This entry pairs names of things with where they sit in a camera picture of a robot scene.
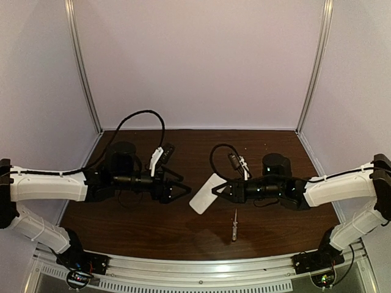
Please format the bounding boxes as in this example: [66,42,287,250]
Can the white remote control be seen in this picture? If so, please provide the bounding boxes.
[189,173,226,215]

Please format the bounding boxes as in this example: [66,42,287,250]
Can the clear handle screwdriver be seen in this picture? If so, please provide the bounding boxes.
[231,209,238,242]

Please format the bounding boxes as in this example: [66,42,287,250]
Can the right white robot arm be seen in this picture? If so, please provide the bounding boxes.
[211,153,390,258]

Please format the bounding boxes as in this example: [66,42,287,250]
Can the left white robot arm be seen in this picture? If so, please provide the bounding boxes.
[1,142,191,272]

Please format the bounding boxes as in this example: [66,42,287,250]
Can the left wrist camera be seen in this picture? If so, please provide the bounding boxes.
[148,143,175,177]

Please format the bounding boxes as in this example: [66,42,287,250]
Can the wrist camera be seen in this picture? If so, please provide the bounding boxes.
[148,143,175,177]
[227,153,252,181]

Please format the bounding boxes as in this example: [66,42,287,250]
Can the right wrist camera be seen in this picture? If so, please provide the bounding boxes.
[227,153,252,181]

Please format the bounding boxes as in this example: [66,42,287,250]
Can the right black camera cable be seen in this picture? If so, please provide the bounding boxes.
[209,143,245,184]

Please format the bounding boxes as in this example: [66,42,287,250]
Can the black camera cable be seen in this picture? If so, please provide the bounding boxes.
[60,109,166,178]
[209,143,245,184]

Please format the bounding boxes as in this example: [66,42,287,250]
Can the left black camera cable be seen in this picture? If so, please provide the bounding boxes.
[60,109,166,178]

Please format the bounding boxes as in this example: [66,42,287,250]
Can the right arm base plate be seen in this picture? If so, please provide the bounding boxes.
[291,250,345,274]

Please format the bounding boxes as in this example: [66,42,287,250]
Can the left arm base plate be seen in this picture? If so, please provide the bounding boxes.
[56,251,109,275]

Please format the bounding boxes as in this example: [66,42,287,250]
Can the front aluminium rail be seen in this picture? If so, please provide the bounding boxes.
[29,237,375,293]

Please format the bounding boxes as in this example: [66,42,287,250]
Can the left aluminium frame post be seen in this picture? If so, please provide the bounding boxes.
[64,0,103,134]

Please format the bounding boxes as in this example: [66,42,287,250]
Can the aluminium frame post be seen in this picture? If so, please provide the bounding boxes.
[64,0,103,134]
[296,0,334,135]

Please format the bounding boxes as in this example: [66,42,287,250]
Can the right aluminium frame post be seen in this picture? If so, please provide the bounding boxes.
[296,0,334,135]

